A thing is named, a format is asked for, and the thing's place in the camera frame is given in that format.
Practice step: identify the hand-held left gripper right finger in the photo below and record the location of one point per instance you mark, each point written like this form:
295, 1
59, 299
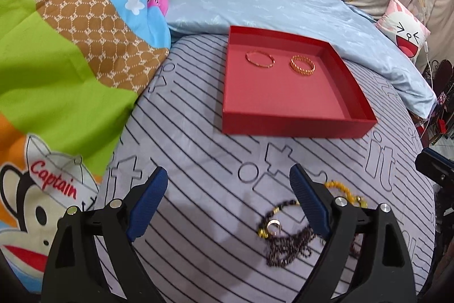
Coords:
308, 196

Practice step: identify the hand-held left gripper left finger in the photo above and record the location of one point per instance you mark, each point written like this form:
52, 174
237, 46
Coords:
147, 207

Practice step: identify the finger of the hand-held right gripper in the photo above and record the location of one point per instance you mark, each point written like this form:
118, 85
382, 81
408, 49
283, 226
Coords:
436, 164

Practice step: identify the black metal chair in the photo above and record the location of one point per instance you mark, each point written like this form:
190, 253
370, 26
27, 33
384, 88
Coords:
443, 75

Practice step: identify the light blue duvet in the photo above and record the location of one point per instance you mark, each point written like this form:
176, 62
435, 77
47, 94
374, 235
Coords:
283, 1

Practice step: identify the thin gold bangle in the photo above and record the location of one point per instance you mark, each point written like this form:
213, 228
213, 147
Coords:
247, 58

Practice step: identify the twisted gold bangle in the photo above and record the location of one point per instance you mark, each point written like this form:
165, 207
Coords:
293, 68

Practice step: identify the grey striped bedsheet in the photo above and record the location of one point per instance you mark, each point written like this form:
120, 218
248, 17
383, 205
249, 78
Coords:
198, 154

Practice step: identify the gold hoop earring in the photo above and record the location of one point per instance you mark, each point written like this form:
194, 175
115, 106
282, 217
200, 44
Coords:
270, 224

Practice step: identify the small red box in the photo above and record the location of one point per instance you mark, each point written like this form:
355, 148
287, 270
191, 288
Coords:
442, 126

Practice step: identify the red cardboard tray box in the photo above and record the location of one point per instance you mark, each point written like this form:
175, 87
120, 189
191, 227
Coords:
283, 97

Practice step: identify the pink cartoon bunny pillow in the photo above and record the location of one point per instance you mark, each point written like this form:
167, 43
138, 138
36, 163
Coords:
404, 29

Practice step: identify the cartoon monkey printed blanket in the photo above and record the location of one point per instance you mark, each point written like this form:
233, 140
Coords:
53, 40

